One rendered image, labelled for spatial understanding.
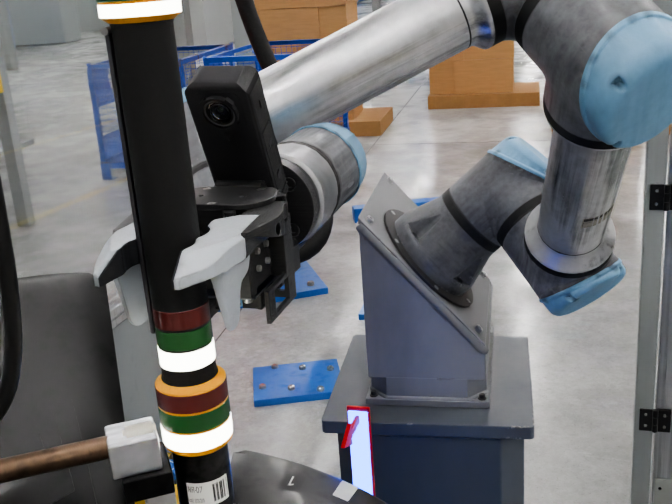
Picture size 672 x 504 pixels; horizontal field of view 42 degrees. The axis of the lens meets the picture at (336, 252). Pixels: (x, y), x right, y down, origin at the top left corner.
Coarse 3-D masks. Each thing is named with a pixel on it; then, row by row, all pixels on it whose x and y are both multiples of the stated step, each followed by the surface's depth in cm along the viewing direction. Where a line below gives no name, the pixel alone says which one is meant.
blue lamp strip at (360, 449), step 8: (352, 416) 91; (360, 416) 91; (360, 424) 91; (360, 432) 91; (368, 432) 91; (352, 440) 92; (360, 440) 92; (368, 440) 92; (352, 448) 92; (360, 448) 92; (368, 448) 92; (352, 456) 93; (360, 456) 92; (368, 456) 92; (352, 464) 93; (360, 464) 93; (368, 464) 93; (352, 472) 93; (360, 472) 93; (368, 472) 93; (360, 480) 93; (368, 480) 93; (360, 488) 94; (368, 488) 94
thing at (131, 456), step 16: (112, 432) 53; (112, 448) 51; (128, 448) 51; (144, 448) 52; (160, 448) 55; (112, 464) 51; (128, 464) 52; (144, 464) 52; (160, 464) 52; (128, 480) 52; (144, 480) 52; (160, 480) 52; (128, 496) 52; (144, 496) 52; (160, 496) 53
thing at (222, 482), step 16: (224, 448) 54; (176, 464) 54; (192, 464) 53; (208, 464) 53; (224, 464) 54; (176, 480) 54; (192, 480) 53; (208, 480) 53; (224, 480) 54; (192, 496) 54; (208, 496) 54; (224, 496) 54
